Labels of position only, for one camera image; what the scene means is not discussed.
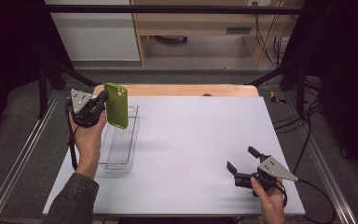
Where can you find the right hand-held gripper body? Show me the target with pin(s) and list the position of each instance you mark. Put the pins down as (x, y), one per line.
(275, 170)

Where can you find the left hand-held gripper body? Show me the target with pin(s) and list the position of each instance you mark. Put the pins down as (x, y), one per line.
(80, 101)

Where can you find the green phone case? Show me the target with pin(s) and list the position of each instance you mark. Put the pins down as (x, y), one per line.
(117, 107)

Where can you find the clear plastic tray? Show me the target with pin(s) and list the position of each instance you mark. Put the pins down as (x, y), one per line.
(121, 146)

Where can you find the person's left hand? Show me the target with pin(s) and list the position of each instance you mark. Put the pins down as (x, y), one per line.
(88, 140)

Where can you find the person's right hand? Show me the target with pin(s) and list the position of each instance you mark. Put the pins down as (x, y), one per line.
(272, 205)

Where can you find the white table mat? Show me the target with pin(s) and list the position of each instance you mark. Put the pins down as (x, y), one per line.
(199, 186)

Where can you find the black metal stand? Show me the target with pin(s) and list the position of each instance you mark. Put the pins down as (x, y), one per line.
(300, 93)
(43, 93)

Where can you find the yellow black tape strip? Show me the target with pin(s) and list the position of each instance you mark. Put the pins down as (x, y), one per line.
(274, 97)

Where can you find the white cabinet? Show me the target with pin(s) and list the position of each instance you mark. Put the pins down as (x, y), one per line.
(96, 37)

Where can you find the black curtain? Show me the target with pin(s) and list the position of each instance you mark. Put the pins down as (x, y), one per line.
(9, 62)
(348, 77)

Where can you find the black metal crossbar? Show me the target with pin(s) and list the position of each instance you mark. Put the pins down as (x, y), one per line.
(167, 9)

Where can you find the wooden desk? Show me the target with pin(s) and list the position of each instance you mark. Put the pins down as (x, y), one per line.
(192, 23)

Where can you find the aluminium rail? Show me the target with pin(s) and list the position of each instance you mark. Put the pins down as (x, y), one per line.
(323, 168)
(21, 158)

